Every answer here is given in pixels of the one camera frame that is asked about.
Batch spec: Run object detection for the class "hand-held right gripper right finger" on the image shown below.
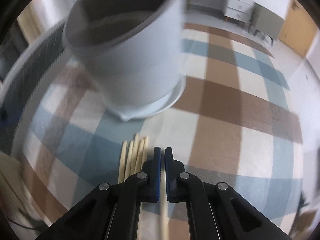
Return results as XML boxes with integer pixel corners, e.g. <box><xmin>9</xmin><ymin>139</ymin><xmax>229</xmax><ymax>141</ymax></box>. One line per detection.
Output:
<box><xmin>164</xmin><ymin>147</ymin><xmax>291</xmax><ymax>240</ymax></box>

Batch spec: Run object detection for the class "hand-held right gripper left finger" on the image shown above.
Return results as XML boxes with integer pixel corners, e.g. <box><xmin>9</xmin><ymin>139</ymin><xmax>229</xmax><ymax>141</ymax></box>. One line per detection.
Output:
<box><xmin>35</xmin><ymin>146</ymin><xmax>162</xmax><ymax>240</ymax></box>

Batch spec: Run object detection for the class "pale wooden chopstick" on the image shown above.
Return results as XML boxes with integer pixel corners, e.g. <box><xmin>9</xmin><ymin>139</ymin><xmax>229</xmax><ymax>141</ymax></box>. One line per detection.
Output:
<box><xmin>160</xmin><ymin>166</ymin><xmax>168</xmax><ymax>240</ymax></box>

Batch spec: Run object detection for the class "white utensil holder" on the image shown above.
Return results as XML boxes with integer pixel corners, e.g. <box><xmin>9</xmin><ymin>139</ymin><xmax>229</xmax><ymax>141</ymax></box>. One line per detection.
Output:
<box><xmin>62</xmin><ymin>0</ymin><xmax>187</xmax><ymax>122</ymax></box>

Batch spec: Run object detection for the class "plaid tablecloth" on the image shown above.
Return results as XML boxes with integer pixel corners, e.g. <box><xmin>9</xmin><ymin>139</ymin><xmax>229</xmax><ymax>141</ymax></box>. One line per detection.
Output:
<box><xmin>10</xmin><ymin>21</ymin><xmax>304</xmax><ymax>240</ymax></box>

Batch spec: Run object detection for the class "dark grey mattress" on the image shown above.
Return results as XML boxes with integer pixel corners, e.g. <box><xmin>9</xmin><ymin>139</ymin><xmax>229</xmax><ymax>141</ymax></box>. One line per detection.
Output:
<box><xmin>0</xmin><ymin>19</ymin><xmax>75</xmax><ymax>133</ymax></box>

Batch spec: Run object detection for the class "grey nightstand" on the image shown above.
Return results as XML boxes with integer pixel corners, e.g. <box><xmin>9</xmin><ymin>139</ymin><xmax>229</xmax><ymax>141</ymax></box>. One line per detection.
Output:
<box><xmin>251</xmin><ymin>1</ymin><xmax>285</xmax><ymax>42</ymax></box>

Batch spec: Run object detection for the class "white desk with drawers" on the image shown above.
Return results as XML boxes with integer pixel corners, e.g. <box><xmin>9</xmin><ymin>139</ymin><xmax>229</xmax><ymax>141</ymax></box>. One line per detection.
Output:
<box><xmin>187</xmin><ymin>0</ymin><xmax>256</xmax><ymax>22</ymax></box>

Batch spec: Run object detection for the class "wooden door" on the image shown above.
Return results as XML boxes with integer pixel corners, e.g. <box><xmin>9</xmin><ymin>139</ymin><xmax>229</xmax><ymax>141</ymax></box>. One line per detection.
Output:
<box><xmin>278</xmin><ymin>0</ymin><xmax>318</xmax><ymax>57</ymax></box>

